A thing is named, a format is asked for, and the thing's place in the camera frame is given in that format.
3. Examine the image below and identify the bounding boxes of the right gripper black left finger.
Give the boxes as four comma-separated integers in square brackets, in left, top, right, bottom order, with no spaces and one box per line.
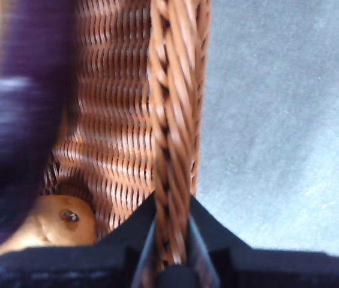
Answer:
[0,191,157,288]

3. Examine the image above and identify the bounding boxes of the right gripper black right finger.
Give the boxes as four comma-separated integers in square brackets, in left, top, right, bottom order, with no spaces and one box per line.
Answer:
[190,194,339,288]

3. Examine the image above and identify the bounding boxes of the brown potato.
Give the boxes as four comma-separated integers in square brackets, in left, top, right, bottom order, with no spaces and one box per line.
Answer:
[0,194,97,266]

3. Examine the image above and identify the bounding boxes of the brown wicker basket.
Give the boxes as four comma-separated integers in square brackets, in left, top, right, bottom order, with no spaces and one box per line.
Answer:
[0,0,212,268]

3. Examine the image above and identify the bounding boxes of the purple eggplant with green stem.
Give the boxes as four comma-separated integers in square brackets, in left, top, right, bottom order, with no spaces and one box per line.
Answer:
[0,0,79,251]

